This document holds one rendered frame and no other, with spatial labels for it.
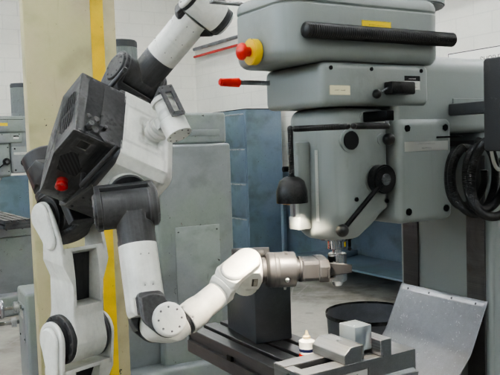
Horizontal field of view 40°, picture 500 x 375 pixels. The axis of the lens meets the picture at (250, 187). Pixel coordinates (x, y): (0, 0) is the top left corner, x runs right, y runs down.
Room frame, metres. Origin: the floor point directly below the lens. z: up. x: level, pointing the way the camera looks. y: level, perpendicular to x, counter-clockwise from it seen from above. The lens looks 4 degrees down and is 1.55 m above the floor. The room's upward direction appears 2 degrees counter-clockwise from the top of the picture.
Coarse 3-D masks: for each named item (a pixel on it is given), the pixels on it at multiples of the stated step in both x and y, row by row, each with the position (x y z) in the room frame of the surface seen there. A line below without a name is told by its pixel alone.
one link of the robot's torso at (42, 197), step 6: (36, 198) 1.98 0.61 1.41; (42, 198) 1.96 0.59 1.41; (48, 198) 1.94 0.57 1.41; (48, 204) 1.92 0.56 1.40; (54, 204) 1.92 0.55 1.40; (54, 210) 1.92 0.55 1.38; (60, 210) 1.92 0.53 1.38; (54, 216) 1.91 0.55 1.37; (60, 216) 1.91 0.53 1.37; (60, 222) 1.92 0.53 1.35; (66, 222) 1.92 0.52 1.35; (60, 228) 1.93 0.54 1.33
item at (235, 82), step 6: (222, 78) 1.67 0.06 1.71; (228, 78) 1.68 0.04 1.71; (234, 78) 1.68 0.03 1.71; (222, 84) 1.67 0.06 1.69; (228, 84) 1.67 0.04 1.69; (234, 84) 1.68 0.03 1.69; (240, 84) 1.69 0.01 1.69; (246, 84) 1.70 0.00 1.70; (252, 84) 1.71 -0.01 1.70; (258, 84) 1.72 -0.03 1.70; (264, 84) 1.73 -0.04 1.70
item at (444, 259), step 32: (480, 160) 1.79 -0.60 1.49; (416, 224) 1.99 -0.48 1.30; (448, 224) 1.89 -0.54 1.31; (480, 224) 1.79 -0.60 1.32; (416, 256) 1.99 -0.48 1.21; (448, 256) 1.89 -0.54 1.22; (480, 256) 1.79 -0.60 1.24; (448, 288) 1.90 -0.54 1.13; (480, 288) 1.79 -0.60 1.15; (480, 352) 1.80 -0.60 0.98
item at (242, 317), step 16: (272, 288) 2.02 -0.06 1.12; (288, 288) 2.04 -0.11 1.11; (240, 304) 2.10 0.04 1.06; (256, 304) 2.00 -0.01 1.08; (272, 304) 2.02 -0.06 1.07; (288, 304) 2.04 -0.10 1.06; (240, 320) 2.10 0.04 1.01; (256, 320) 2.00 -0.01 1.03; (272, 320) 2.02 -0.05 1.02; (288, 320) 2.04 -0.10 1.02; (256, 336) 2.00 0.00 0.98; (272, 336) 2.02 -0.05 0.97; (288, 336) 2.04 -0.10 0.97
